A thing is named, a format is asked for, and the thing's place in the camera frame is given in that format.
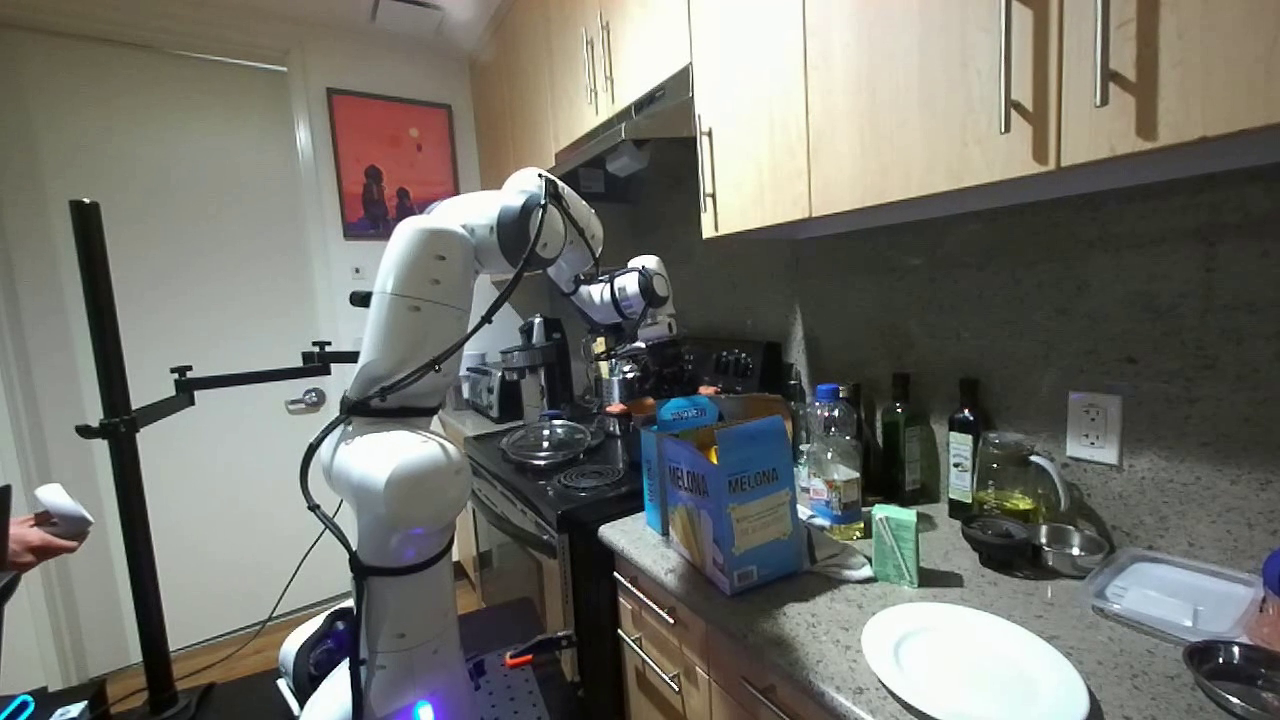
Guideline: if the clear water bottle blue cap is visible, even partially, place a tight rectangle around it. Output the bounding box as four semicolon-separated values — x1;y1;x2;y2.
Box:
794;384;865;524

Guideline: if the dark metal bowl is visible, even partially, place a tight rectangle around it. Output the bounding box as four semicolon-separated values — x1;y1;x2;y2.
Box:
1183;639;1280;720

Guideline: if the black stove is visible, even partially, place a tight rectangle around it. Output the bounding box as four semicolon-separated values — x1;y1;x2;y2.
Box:
465;337;784;720

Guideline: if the clear plastic tray container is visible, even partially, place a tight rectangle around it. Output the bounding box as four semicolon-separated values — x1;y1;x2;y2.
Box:
1088;550;1257;643

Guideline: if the white wall outlet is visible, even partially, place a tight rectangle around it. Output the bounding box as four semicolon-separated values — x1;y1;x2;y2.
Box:
1064;393;1125;465

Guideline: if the black camera stand pole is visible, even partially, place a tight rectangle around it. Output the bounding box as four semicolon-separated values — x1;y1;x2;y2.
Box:
68;201;351;720

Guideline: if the person hand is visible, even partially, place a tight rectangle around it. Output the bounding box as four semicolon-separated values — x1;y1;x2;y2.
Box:
0;516;76;571

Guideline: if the red framed wall picture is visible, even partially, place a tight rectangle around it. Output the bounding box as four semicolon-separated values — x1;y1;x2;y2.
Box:
327;88;460;241

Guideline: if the dark green glass bottle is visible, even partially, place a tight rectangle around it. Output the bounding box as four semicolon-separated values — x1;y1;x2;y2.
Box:
879;372;937;506

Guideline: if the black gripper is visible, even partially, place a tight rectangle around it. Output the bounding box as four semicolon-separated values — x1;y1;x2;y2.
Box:
609;316;677;388

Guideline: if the glass pot lid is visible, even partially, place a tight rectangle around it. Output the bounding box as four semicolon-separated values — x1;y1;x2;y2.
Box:
501;415;599;468

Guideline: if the glass jar with handle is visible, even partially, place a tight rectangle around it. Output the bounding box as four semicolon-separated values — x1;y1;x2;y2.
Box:
972;432;1068;524

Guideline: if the blue melona box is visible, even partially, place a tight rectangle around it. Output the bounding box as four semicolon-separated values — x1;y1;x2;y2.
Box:
660;393;806;598
641;423;669;535

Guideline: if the green small carton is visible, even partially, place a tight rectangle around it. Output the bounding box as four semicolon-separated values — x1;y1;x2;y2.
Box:
873;506;919;588

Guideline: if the white controller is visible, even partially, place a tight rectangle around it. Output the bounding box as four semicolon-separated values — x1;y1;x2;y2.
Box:
34;485;93;539

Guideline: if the white round plate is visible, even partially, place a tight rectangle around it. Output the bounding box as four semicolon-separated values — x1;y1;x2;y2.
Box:
861;602;1090;720

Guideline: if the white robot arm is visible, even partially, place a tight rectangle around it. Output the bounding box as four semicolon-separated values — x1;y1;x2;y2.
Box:
299;168;677;720

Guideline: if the range hood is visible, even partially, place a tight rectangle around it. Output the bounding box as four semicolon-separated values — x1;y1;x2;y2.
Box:
552;67;697;201

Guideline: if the dark olive oil bottle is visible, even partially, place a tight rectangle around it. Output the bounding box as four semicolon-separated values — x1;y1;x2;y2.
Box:
943;376;991;522

